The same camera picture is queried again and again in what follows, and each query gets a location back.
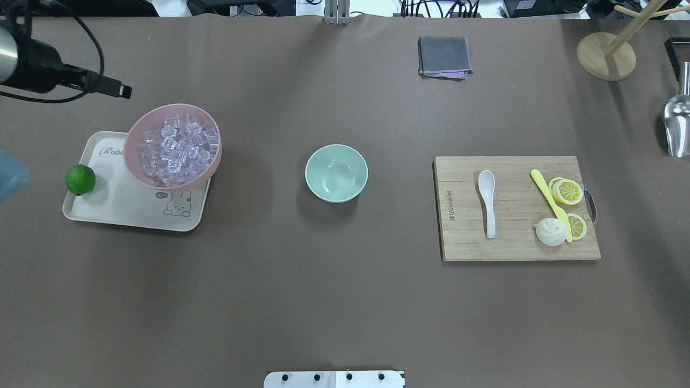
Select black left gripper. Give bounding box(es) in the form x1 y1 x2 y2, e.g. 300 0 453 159
14 39 132 99

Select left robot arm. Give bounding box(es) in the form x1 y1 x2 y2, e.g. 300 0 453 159
1 20 132 104

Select pink bowl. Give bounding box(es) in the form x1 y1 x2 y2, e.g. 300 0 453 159
123 103 222 191

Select clear ice cube pile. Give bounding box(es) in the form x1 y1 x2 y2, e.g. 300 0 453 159
136 114 221 188

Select mint green bowl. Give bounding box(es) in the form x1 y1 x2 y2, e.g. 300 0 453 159
304 143 369 204

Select white ceramic spoon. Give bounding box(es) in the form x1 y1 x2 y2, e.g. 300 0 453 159
478 170 497 239

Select metal ice scoop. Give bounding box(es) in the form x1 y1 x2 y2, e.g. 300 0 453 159
664 61 689 158

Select green lime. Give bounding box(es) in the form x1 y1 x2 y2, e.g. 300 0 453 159
64 164 96 196

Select cream rabbit tray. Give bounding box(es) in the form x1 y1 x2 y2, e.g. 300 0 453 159
63 131 210 232

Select grey folded cloth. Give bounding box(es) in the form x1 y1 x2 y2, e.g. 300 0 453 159
417 36 474 80

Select bamboo cutting board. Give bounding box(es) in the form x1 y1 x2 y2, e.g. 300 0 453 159
433 156 601 262

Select white steamed bun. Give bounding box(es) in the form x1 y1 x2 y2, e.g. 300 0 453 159
534 218 567 246

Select upper lemon slices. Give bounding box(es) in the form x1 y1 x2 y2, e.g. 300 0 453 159
549 177 584 205

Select yellow plastic knife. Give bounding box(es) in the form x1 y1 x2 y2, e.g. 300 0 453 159
530 169 572 243

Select lower lemon slice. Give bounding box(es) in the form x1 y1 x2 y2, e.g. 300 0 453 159
567 213 588 241

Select wooden mug tree stand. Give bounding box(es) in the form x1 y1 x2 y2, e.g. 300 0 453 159
576 1 689 81

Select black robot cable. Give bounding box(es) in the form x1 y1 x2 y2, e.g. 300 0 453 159
0 0 106 104

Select metal frame post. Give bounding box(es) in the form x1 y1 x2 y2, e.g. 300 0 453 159
323 0 351 25

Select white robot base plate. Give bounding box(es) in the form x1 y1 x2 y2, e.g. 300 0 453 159
263 369 406 387

